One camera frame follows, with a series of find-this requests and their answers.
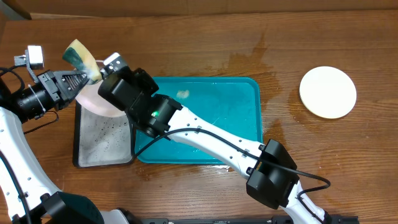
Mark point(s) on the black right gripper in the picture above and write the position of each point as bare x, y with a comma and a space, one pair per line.
147, 77

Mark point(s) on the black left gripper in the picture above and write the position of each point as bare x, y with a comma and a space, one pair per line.
51, 83

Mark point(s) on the pink-rimmed white plate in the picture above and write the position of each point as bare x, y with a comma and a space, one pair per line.
89, 98

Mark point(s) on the green and yellow sponge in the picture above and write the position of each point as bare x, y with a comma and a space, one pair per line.
80, 57

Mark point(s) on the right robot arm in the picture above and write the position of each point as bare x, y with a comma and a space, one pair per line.
271, 174

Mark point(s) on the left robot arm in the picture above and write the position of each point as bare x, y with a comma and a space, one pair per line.
28, 191

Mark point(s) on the black tray with soapy water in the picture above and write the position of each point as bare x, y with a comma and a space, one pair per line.
100, 140

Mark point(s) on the teal plastic serving tray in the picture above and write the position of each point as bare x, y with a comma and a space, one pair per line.
230, 103

